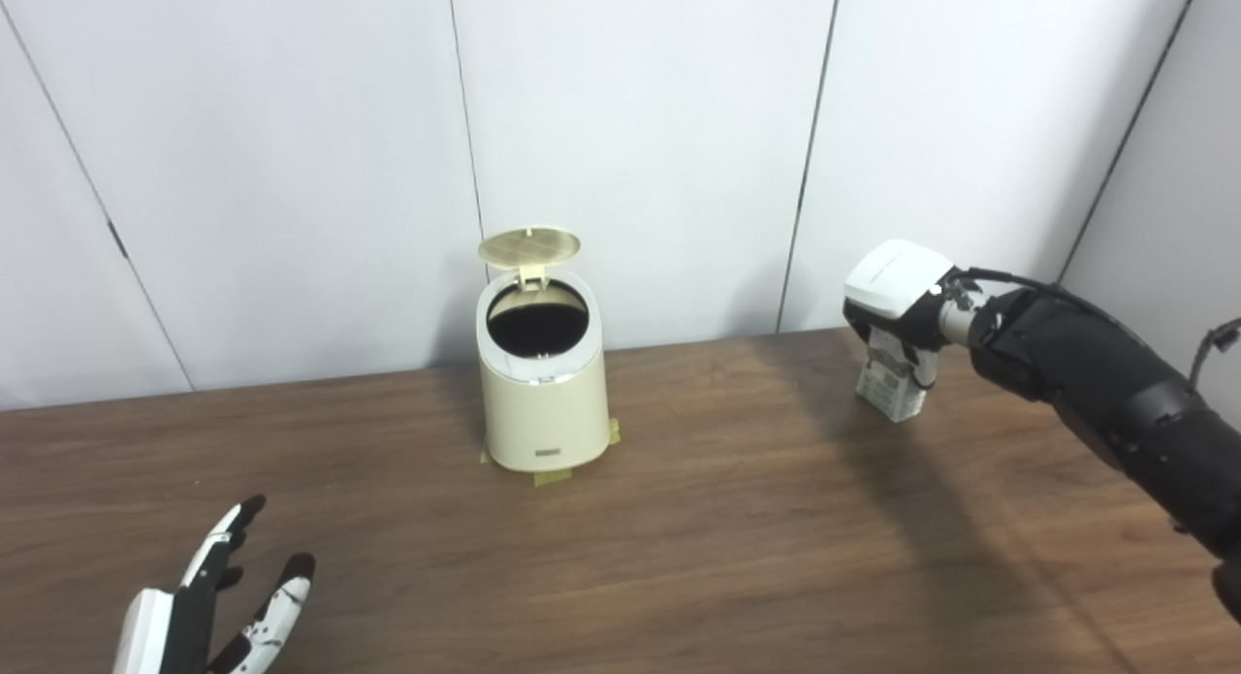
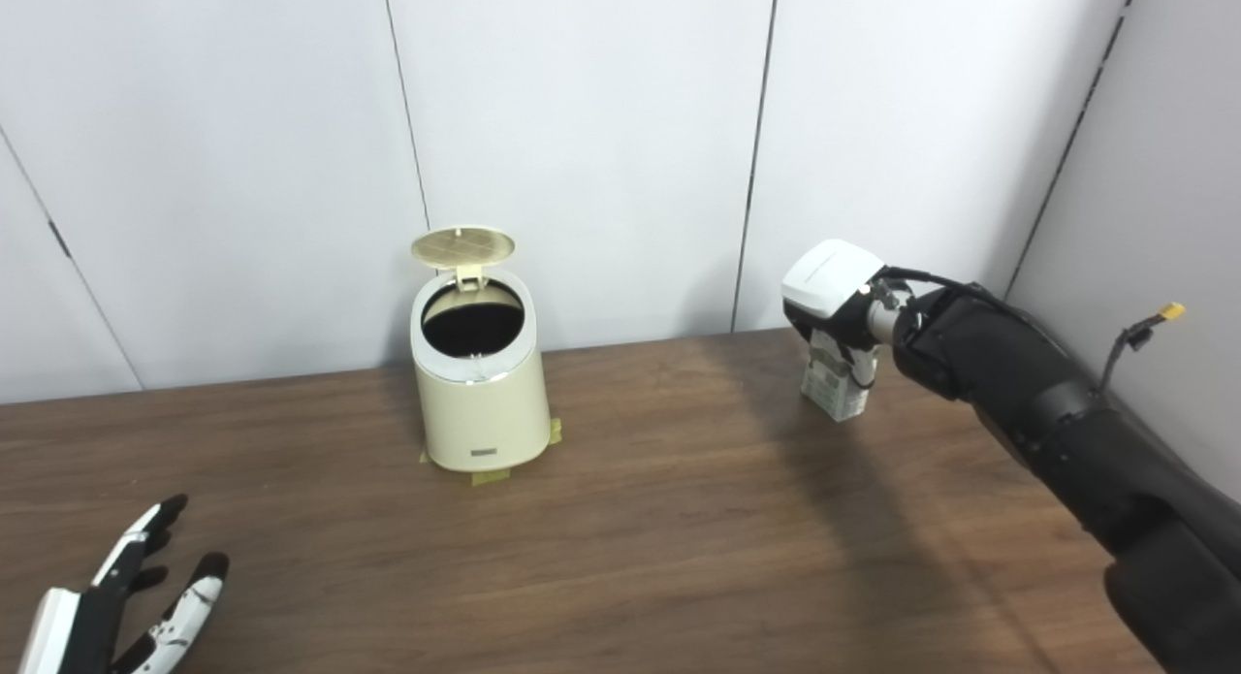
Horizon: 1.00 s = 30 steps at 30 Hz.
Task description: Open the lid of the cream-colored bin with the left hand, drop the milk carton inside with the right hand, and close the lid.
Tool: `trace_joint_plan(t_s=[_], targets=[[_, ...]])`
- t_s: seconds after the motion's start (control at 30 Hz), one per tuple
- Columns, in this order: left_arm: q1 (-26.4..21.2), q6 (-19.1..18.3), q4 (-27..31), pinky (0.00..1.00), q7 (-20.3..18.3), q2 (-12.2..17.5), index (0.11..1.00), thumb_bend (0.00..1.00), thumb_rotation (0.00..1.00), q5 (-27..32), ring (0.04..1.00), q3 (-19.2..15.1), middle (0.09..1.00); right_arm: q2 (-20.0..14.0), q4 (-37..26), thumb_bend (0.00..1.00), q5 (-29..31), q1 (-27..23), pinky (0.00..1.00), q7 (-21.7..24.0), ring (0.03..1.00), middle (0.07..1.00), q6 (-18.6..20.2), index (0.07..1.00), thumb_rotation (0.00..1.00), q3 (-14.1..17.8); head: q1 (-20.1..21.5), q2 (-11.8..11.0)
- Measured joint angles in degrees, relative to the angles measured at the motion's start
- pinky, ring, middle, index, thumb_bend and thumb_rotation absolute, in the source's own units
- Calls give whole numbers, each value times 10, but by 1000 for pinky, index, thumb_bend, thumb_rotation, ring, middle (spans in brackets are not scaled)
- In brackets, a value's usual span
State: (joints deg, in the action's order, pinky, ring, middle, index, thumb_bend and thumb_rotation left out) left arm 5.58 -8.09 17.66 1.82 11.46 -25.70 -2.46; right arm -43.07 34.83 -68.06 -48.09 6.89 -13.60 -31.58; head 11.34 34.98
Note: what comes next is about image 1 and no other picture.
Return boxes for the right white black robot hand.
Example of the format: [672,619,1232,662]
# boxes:
[842,239,961,389]

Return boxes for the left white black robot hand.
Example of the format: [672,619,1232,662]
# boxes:
[111,495,316,674]

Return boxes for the white green milk carton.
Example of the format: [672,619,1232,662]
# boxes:
[855,327,939,424]

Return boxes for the cream round bin lid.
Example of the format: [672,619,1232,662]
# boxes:
[478,227,583,292]

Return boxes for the cream-colored round bin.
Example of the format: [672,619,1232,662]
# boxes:
[475,272,612,473]

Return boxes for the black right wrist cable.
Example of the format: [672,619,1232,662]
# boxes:
[955,265,1164,365]

